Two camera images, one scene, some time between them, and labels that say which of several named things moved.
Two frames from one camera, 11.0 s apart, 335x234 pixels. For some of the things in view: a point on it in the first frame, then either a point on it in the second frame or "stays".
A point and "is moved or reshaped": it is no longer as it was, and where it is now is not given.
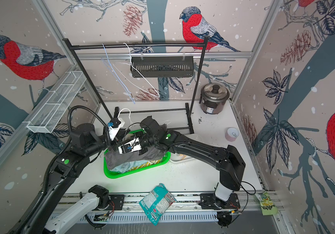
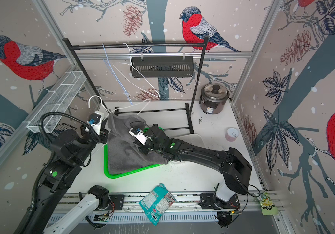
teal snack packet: (157, 203) stays
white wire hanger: (165, 122) -> (109, 112)
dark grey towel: (114, 158) is moved or reshaped
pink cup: (231, 134) stays
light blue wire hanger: (109, 66) stays
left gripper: (118, 138) -> (102, 135)
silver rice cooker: (213, 98) stays
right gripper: (143, 150) stays
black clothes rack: (116, 116) stays
